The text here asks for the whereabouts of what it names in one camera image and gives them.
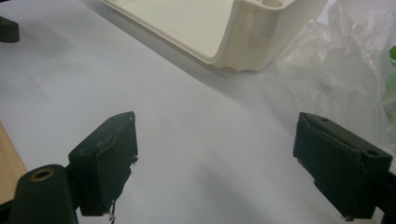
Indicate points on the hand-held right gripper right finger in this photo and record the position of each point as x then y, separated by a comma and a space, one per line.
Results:
336, 165

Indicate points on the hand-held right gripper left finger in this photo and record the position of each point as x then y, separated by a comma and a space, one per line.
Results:
102, 161

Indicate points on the clear plastic bag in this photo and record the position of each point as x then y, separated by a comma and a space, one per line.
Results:
336, 68

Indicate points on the green snack packet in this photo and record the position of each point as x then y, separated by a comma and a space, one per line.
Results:
393, 54

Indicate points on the cream plastic tray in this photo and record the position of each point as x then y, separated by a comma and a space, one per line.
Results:
199, 28

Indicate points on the wooden table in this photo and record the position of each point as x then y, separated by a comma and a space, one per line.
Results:
9, 165

